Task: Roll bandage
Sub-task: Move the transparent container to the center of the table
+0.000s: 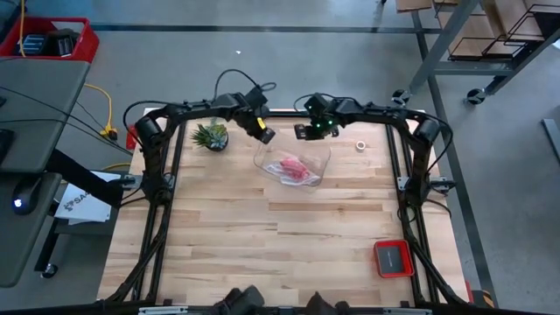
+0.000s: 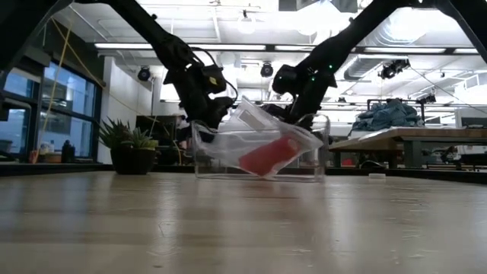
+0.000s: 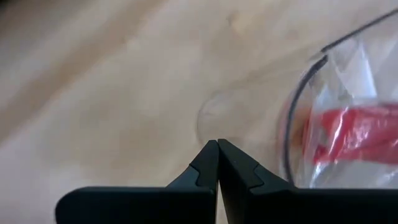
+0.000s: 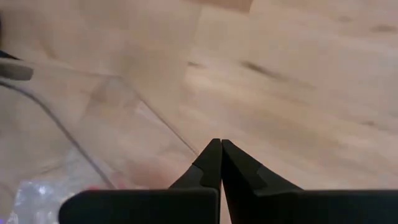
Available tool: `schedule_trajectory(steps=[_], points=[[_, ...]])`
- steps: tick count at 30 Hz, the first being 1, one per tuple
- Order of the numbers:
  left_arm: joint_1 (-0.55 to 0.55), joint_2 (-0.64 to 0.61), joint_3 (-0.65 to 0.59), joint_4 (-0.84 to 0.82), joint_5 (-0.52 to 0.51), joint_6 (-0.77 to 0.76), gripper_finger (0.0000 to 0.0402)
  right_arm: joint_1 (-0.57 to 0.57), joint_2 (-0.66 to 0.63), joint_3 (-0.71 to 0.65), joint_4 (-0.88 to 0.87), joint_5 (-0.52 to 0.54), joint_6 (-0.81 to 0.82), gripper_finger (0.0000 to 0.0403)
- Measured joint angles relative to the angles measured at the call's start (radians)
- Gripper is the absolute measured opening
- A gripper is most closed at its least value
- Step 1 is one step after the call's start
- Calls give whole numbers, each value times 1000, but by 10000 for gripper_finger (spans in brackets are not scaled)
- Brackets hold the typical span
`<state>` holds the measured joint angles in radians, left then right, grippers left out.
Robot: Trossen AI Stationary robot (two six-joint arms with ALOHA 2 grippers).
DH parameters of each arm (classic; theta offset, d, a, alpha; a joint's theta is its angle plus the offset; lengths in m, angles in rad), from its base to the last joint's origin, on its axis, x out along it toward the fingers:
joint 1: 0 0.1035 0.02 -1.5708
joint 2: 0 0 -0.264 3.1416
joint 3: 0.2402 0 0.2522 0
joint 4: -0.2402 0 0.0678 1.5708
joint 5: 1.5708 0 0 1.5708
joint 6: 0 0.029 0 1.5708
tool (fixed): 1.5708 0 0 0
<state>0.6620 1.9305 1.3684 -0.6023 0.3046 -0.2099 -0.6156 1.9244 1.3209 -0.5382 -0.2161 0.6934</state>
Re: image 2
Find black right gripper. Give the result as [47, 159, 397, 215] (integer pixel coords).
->
[262, 68, 338, 132]

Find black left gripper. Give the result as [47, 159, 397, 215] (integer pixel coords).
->
[164, 66, 235, 131]

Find clear plastic zip bag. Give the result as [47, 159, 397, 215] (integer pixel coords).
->
[196, 95, 324, 180]

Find red bandage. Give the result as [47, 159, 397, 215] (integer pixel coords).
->
[238, 135, 301, 178]

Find clear plastic bin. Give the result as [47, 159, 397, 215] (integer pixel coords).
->
[191, 113, 331, 183]

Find white sheet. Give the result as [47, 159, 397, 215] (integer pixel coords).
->
[349, 129, 385, 140]

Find round pendant lamp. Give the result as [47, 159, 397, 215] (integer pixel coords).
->
[237, 10, 256, 35]

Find potted succulent black pot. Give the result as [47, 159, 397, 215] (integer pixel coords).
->
[97, 116, 160, 176]

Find blue cloth pile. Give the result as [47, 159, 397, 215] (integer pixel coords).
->
[352, 97, 425, 132]

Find wooden workbench grey legs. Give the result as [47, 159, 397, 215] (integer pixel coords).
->
[329, 126, 487, 169]

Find black framed window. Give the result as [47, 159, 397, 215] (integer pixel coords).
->
[0, 56, 103, 164]

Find dark bottle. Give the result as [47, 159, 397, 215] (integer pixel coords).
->
[60, 139, 76, 164]

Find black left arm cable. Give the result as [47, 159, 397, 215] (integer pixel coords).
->
[189, 46, 240, 104]

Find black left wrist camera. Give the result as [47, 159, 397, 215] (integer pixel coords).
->
[200, 64, 229, 95]

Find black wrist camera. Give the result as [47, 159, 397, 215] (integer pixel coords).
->
[271, 63, 302, 96]
[200, 64, 229, 95]

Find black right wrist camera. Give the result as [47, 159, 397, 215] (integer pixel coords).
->
[271, 63, 302, 96]

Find silver ventilation duct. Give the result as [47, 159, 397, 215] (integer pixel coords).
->
[344, 54, 385, 81]

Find yellow hanging cable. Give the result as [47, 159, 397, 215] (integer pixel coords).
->
[32, 17, 107, 164]

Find black table edge rail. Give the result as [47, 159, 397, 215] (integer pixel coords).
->
[0, 162, 487, 186]

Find black frame strut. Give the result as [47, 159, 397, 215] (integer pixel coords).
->
[437, 0, 487, 64]
[0, 0, 75, 73]

